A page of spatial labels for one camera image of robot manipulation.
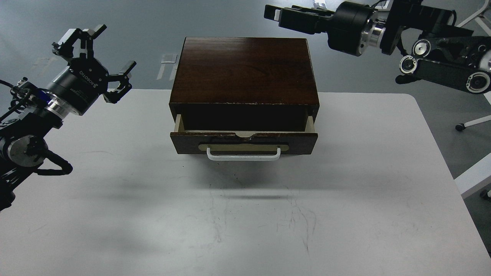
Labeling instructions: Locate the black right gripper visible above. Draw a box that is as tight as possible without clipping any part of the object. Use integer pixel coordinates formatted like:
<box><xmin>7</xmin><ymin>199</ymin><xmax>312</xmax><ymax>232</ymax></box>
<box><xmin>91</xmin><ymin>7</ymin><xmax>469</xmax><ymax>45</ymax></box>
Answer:
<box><xmin>264</xmin><ymin>2</ymin><xmax>380</xmax><ymax>56</ymax></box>

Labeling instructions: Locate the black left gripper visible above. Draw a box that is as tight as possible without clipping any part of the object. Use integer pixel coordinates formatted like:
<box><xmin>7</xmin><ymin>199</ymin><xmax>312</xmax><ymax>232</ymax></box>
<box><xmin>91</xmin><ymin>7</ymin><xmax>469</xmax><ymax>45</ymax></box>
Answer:
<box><xmin>47</xmin><ymin>24</ymin><xmax>137</xmax><ymax>116</ymax></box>

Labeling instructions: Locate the dark wooden drawer with handle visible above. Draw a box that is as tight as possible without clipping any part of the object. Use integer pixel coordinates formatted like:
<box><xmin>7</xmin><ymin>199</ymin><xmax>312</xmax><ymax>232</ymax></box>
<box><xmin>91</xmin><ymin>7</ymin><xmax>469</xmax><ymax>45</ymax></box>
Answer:
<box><xmin>170</xmin><ymin>114</ymin><xmax>319</xmax><ymax>161</ymax></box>

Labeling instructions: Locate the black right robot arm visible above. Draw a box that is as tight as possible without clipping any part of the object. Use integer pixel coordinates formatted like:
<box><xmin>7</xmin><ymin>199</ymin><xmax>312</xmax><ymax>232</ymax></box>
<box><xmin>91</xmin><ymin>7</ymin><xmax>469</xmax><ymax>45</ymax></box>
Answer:
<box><xmin>264</xmin><ymin>0</ymin><xmax>490</xmax><ymax>94</ymax></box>

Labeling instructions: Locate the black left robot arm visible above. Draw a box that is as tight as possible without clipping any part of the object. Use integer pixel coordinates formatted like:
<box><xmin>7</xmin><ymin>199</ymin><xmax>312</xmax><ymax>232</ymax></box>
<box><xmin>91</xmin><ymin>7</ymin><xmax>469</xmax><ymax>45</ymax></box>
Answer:
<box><xmin>0</xmin><ymin>25</ymin><xmax>136</xmax><ymax>210</ymax></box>

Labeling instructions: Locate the dark wooden drawer cabinet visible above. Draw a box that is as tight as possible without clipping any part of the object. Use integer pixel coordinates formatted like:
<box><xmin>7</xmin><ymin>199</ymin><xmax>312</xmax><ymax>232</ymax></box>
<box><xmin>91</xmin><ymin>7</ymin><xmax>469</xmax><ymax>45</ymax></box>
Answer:
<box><xmin>170</xmin><ymin>37</ymin><xmax>320</xmax><ymax>131</ymax></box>

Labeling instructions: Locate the white rolling chair base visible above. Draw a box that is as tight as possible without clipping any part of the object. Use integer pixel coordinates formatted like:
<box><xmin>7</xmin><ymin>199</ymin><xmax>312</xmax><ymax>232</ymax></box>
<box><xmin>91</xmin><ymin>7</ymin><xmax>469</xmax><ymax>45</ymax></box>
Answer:
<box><xmin>455</xmin><ymin>0</ymin><xmax>491</xmax><ymax>200</ymax></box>

